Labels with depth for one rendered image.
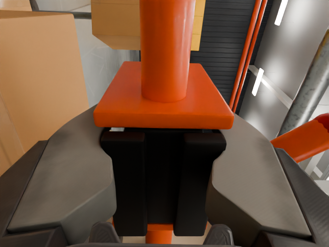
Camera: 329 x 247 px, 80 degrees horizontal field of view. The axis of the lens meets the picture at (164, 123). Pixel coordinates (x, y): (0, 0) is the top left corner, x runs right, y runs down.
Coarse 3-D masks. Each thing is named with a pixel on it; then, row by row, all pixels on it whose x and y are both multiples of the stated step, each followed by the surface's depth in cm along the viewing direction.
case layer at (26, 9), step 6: (0, 0) 65; (6, 0) 68; (12, 0) 70; (18, 0) 73; (24, 0) 76; (0, 6) 65; (6, 6) 68; (12, 6) 70; (18, 6) 73; (24, 6) 77; (30, 6) 80
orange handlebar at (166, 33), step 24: (144, 0) 7; (168, 0) 7; (192, 0) 7; (144, 24) 8; (168, 24) 7; (192, 24) 8; (144, 48) 8; (168, 48) 8; (144, 72) 9; (168, 72) 8; (144, 96) 9; (168, 96) 9; (168, 240) 15
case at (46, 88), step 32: (0, 32) 16; (32, 32) 20; (64, 32) 26; (0, 64) 16; (32, 64) 20; (64, 64) 26; (0, 96) 16; (32, 96) 20; (64, 96) 26; (0, 128) 16; (32, 128) 20; (0, 160) 16
